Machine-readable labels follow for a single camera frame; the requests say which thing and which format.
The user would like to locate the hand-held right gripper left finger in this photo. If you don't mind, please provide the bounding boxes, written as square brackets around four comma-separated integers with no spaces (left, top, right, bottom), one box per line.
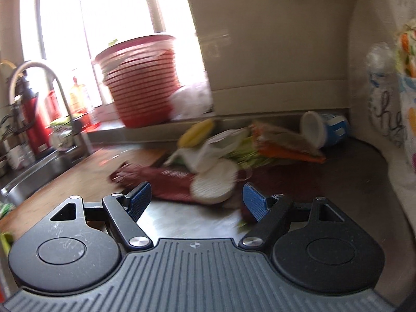
[49,182,153,252]

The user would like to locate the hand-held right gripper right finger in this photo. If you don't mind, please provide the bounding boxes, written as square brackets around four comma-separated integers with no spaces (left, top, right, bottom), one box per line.
[239,183,347,252]

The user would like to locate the dark red snack packet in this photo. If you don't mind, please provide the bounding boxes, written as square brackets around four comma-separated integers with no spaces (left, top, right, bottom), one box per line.
[109,163,199,203]

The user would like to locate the white radish piece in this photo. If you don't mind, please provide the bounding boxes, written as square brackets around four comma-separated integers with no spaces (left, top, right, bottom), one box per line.
[189,159,240,206]

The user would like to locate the red mesh basket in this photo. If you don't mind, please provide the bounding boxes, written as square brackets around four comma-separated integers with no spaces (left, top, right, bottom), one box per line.
[94,34,181,129]

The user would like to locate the green vegetable scraps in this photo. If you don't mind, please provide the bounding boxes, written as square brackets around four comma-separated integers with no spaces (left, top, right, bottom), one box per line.
[227,136,261,170]

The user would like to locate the clear plastic wrapper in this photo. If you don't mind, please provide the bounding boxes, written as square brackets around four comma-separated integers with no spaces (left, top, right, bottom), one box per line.
[164,128,251,173]

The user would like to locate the wooden cutting board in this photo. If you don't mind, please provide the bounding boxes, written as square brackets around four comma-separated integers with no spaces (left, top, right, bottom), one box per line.
[0,146,170,246]

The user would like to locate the yellow green sponge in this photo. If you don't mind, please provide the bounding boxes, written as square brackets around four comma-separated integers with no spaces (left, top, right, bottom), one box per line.
[177,119,217,149]

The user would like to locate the steel faucet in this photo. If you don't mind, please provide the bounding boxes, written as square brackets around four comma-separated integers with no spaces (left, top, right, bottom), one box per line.
[7,60,93,158]

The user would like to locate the steel sink rack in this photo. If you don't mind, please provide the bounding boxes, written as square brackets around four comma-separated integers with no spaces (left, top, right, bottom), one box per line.
[49,117,79,152]

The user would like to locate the steel sink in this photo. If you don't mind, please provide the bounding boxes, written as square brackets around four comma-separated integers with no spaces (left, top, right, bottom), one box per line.
[0,149,86,206]

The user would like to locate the white blue plastic cup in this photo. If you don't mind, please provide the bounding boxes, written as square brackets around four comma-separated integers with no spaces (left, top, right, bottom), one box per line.
[300,110,352,151]

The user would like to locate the white plastic bag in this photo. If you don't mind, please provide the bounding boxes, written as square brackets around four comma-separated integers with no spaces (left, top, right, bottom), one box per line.
[170,83,214,118]

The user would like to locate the orange bottle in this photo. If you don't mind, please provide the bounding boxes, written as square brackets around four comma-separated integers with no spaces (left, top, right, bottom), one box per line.
[69,76,88,115]

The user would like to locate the white mug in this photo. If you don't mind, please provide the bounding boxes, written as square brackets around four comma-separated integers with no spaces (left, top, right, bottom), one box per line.
[6,145,28,170]

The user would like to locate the red thermos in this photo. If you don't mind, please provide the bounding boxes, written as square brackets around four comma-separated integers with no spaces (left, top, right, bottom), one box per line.
[18,77,52,159]

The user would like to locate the green white cloth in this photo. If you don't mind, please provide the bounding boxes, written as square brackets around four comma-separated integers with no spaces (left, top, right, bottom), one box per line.
[0,201,16,219]

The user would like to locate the printed beige cloth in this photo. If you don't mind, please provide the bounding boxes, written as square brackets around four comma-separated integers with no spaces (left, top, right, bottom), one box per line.
[351,0,416,222]

